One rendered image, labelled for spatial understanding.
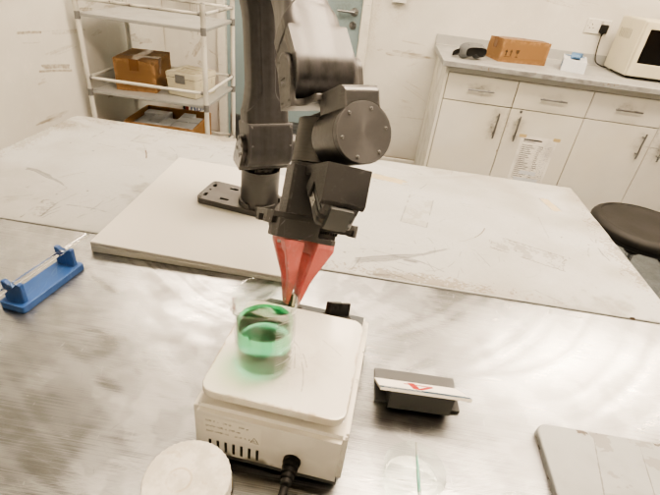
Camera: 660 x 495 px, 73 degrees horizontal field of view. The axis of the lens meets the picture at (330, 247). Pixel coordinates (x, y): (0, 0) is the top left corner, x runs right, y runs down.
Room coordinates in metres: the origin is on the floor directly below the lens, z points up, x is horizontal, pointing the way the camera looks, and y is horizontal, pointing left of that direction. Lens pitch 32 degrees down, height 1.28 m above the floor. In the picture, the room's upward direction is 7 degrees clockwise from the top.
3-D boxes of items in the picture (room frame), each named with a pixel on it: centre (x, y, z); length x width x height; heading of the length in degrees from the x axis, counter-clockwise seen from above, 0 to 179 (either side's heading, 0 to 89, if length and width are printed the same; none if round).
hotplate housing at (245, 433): (0.31, 0.02, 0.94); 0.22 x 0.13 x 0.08; 173
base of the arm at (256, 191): (0.68, 0.13, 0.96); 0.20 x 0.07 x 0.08; 80
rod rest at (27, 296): (0.43, 0.35, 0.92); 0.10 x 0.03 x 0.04; 169
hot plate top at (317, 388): (0.29, 0.02, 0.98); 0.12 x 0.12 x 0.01; 83
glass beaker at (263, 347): (0.27, 0.05, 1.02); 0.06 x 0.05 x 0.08; 141
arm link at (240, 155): (0.67, 0.12, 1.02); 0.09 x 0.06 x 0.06; 117
